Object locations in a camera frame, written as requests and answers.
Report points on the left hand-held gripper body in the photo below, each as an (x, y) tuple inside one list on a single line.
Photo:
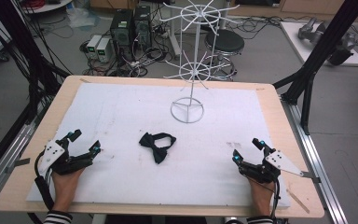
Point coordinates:
[(53, 153)]

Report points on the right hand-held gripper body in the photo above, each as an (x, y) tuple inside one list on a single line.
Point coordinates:
[(273, 165)]

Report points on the black bow tie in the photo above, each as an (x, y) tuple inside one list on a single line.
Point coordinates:
[(157, 146)]

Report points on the person's right hand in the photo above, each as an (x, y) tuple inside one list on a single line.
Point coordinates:
[(261, 196)]

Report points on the person's left hand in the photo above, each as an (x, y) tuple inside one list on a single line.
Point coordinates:
[(64, 188)]

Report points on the wooden table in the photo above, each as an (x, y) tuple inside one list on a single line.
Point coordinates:
[(279, 124)]

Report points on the strip of beige tape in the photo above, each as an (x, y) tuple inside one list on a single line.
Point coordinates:
[(298, 201)]

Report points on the white foam mat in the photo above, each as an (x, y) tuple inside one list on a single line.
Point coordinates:
[(130, 112)]

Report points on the white power supply unit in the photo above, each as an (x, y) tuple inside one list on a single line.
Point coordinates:
[(103, 49), (93, 46)]

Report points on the black round stool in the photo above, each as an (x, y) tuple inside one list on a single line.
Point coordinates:
[(224, 42)]

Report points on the white floor platform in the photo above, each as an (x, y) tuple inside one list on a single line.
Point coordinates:
[(295, 40)]

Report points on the black computer tower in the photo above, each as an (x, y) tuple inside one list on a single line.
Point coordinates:
[(121, 29), (143, 26)]

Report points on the clear plastic bag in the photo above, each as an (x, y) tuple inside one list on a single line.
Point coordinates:
[(81, 17)]

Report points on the white round table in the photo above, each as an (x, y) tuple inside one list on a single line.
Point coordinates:
[(48, 5)]

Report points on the grey metal bracket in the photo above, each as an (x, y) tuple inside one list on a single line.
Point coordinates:
[(311, 176), (18, 164)]

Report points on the aluminium frame rail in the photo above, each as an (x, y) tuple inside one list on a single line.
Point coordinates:
[(9, 155), (317, 161)]

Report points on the black frame strut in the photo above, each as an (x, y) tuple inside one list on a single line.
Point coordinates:
[(323, 46), (24, 46)]

